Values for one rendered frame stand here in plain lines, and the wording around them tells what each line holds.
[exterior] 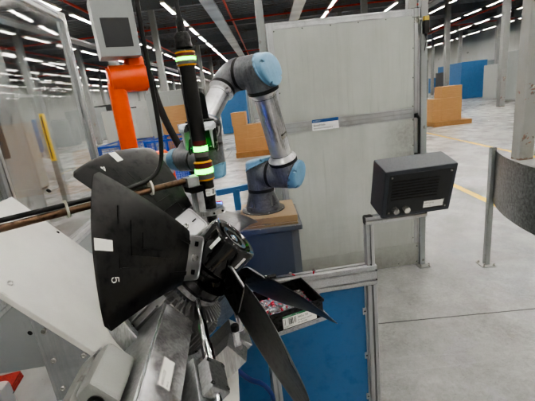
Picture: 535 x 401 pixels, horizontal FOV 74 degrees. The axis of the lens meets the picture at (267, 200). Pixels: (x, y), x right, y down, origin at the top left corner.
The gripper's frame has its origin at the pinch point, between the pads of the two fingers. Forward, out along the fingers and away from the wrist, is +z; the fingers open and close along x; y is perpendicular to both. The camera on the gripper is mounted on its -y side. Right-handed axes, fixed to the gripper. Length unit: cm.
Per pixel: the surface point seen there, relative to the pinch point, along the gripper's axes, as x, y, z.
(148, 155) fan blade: 13.9, 6.3, -10.0
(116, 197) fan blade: 9.6, 7.9, 27.5
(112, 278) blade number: 9.6, 17.5, 35.3
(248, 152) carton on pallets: -14, 128, -906
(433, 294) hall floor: -133, 145, -143
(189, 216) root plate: 4.2, 19.7, 2.1
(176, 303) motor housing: 7.5, 34.3, 14.8
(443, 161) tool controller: -78, 23, -36
